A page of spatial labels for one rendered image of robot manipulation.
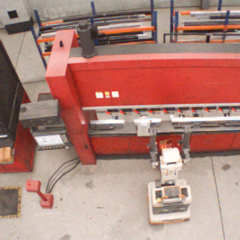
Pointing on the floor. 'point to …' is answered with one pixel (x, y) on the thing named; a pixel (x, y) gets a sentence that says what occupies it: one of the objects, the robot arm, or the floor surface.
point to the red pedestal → (47, 202)
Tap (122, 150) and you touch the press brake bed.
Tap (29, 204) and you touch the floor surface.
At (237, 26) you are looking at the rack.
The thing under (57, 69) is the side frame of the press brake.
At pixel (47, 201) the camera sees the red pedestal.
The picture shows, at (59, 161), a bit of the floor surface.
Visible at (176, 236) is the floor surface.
